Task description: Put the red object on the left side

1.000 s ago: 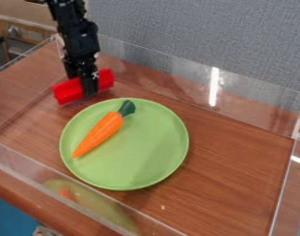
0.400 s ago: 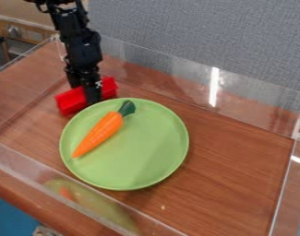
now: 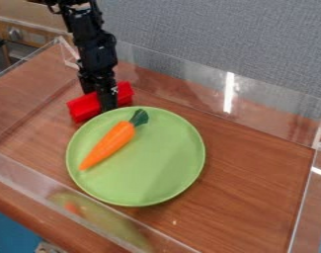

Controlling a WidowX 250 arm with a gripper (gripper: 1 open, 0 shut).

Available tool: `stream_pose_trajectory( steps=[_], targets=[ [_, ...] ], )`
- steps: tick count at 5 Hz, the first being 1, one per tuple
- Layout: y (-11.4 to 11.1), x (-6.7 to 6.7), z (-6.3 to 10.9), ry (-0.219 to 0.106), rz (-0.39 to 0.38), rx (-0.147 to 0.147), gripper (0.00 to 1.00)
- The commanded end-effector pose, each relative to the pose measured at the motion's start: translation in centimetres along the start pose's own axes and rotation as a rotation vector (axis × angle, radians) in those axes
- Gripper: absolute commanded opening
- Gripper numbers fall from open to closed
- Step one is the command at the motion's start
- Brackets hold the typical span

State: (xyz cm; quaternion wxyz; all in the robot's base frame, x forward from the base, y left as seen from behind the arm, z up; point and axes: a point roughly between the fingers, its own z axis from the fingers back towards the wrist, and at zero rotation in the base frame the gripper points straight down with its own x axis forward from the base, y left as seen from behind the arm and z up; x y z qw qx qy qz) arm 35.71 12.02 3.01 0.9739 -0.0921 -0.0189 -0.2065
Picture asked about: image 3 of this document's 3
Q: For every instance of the green round plate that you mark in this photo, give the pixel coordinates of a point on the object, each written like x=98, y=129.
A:
x=153, y=169

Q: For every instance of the wooden cabinet with knob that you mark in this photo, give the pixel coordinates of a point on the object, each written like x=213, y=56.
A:
x=26, y=33

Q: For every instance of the clear acrylic triangle bracket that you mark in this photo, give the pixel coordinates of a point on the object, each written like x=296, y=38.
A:
x=69, y=53

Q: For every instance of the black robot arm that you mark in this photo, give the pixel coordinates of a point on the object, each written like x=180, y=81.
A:
x=81, y=15

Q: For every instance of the clear acrylic tray enclosure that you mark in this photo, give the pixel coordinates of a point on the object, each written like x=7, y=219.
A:
x=253, y=204

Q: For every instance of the orange toy carrot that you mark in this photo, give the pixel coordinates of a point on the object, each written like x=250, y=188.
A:
x=117, y=137

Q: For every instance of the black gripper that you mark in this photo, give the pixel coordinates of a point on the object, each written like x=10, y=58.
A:
x=97, y=62

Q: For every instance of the red plastic block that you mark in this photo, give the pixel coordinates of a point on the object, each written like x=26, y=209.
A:
x=85, y=107

